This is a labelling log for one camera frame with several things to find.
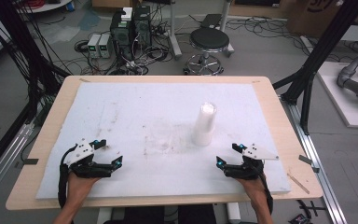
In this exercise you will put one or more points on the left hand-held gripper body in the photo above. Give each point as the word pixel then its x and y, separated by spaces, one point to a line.
pixel 84 166

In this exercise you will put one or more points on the grey metal stand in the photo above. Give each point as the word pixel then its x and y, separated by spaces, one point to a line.
pixel 174 37

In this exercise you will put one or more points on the white foam mat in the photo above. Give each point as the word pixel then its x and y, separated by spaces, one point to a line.
pixel 136 109

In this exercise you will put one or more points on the aluminium floor rail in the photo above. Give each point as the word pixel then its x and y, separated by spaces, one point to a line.
pixel 3 165
pixel 317 161

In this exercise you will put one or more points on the large cardboard box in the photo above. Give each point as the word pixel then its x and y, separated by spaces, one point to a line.
pixel 313 15

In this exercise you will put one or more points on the black tape piece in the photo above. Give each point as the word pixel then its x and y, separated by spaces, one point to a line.
pixel 31 161
pixel 305 160

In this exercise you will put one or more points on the person's dark trousers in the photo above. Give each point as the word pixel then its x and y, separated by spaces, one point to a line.
pixel 167 216

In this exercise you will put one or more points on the black round stool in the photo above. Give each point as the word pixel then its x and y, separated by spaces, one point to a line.
pixel 209 40

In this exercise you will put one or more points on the thin wooden stick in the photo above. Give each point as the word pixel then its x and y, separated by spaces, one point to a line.
pixel 298 183

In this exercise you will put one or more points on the person's left hand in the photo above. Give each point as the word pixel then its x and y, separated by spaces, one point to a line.
pixel 79 186

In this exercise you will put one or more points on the grey power supply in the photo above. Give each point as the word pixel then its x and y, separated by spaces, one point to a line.
pixel 105 46
pixel 93 46

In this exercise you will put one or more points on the white platform board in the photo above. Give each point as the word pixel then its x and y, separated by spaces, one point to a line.
pixel 348 109

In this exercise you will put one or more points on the black computer tower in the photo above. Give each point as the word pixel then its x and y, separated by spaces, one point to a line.
pixel 142 26
pixel 121 37

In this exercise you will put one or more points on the person's right hand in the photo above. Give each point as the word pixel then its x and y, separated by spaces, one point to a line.
pixel 256 189

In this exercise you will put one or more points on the stack of clear plastic cups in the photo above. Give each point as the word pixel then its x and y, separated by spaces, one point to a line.
pixel 204 124

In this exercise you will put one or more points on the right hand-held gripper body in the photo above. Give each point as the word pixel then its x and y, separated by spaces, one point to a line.
pixel 248 168

